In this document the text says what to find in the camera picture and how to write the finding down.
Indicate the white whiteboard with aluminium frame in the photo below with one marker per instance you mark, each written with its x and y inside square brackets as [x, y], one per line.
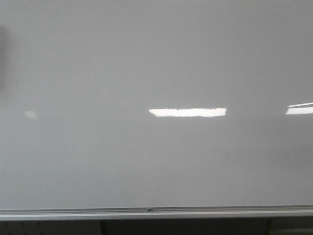
[137, 109]

